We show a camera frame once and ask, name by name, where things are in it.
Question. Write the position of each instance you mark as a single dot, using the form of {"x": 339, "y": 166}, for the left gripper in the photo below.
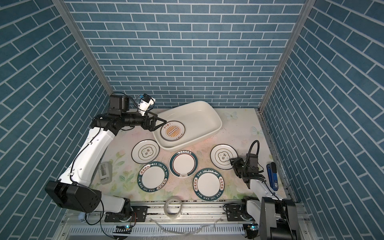
{"x": 151, "y": 127}

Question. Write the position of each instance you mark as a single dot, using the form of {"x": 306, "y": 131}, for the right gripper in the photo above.
{"x": 235, "y": 163}

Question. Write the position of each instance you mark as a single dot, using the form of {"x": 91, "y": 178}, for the orange sunburst plate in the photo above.
{"x": 172, "y": 131}

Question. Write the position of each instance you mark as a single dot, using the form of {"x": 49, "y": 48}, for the white cloud-pattern plate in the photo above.
{"x": 145, "y": 151}
{"x": 221, "y": 155}

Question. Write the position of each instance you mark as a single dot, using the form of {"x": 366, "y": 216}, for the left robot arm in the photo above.
{"x": 72, "y": 189}

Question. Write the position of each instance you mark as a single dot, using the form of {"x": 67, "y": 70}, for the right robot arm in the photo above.
{"x": 277, "y": 217}

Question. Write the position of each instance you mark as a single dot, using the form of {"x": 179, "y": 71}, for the white plastic bin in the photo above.
{"x": 200, "y": 120}

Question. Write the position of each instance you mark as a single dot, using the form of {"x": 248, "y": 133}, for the blue black stapler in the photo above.
{"x": 273, "y": 177}

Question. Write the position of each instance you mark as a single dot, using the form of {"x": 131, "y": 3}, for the green rimmed plate right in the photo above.
{"x": 208, "y": 184}

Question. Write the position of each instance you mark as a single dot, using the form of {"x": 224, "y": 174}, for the floral table mat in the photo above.
{"x": 241, "y": 130}

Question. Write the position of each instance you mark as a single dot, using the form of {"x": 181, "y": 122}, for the green red rimmed plate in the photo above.
{"x": 183, "y": 164}

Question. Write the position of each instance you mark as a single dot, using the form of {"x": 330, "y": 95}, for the green rimmed plate left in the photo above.
{"x": 152, "y": 177}

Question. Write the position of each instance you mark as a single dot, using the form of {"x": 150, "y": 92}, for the grey plastic device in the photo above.
{"x": 105, "y": 173}

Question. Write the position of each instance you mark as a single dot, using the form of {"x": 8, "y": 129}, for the clear tape roll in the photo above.
{"x": 173, "y": 207}

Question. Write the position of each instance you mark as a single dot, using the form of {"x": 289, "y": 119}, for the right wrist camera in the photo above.
{"x": 252, "y": 164}

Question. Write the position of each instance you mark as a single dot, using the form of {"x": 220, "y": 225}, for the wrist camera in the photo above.
{"x": 145, "y": 102}
{"x": 252, "y": 164}

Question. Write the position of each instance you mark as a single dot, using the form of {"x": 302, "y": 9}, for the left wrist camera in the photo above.
{"x": 145, "y": 102}

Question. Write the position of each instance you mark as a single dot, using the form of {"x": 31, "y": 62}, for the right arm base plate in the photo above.
{"x": 236, "y": 213}

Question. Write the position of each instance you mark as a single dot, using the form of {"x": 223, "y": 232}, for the aluminium rail frame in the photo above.
{"x": 199, "y": 219}

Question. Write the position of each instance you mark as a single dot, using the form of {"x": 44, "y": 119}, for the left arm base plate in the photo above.
{"x": 135, "y": 214}

